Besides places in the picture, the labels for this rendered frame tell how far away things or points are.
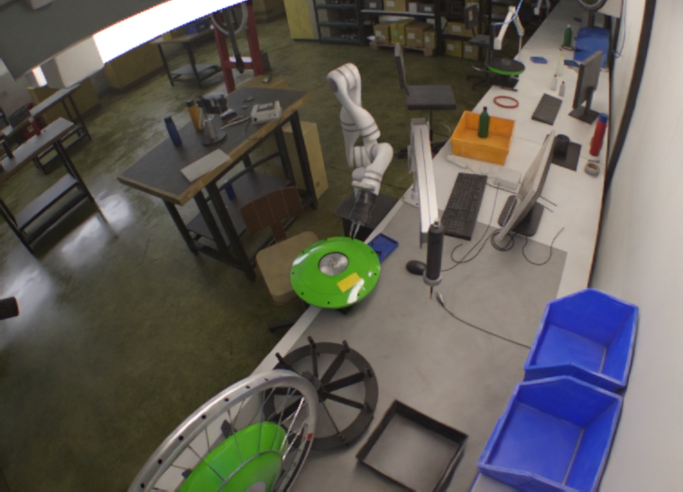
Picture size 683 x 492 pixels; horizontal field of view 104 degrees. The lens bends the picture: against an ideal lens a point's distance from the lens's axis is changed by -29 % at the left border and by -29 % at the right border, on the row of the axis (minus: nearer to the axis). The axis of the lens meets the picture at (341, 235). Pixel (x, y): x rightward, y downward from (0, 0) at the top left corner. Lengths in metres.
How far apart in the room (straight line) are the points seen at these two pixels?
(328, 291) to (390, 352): 0.29
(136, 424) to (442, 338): 2.00
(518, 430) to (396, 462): 0.41
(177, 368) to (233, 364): 0.41
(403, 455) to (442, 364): 0.32
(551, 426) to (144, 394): 2.36
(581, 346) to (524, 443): 0.30
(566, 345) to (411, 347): 0.53
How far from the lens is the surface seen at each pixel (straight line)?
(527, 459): 0.87
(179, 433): 0.53
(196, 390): 2.50
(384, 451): 1.15
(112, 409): 2.81
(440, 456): 1.16
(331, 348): 1.21
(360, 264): 1.27
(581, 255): 1.68
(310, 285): 1.25
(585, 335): 1.03
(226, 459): 0.62
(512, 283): 1.48
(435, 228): 0.84
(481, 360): 1.28
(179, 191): 2.14
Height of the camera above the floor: 2.05
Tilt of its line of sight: 44 degrees down
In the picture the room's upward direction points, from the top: 10 degrees counter-clockwise
